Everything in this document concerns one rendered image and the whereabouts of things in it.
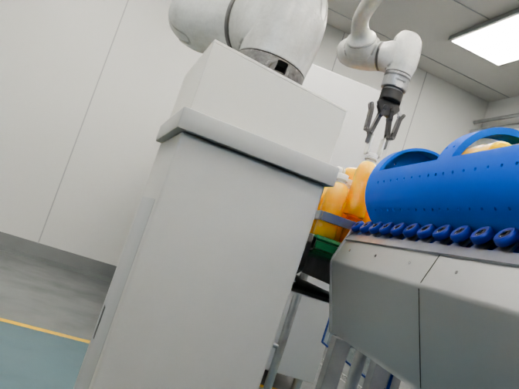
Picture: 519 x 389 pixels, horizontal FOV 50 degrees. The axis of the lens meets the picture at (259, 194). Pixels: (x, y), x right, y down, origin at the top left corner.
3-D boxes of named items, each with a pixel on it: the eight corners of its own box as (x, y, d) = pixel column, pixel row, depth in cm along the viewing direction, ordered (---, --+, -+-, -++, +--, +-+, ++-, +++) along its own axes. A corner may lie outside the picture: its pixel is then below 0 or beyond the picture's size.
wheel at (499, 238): (521, 224, 96) (527, 235, 96) (504, 224, 100) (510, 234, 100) (502, 239, 95) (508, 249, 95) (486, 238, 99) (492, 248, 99)
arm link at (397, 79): (415, 77, 184) (410, 93, 184) (404, 83, 193) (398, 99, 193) (391, 67, 183) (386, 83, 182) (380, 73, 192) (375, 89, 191)
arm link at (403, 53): (416, 83, 190) (380, 79, 197) (429, 42, 191) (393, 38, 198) (408, 70, 181) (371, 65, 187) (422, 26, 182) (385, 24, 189)
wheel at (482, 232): (495, 224, 103) (500, 233, 103) (480, 224, 107) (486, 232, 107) (477, 237, 102) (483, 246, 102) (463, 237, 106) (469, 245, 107)
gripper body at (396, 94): (386, 83, 183) (378, 109, 182) (408, 93, 184) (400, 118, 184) (377, 89, 190) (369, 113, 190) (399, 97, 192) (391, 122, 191)
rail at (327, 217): (320, 219, 177) (323, 211, 177) (320, 219, 177) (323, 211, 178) (431, 258, 183) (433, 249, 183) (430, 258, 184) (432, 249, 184)
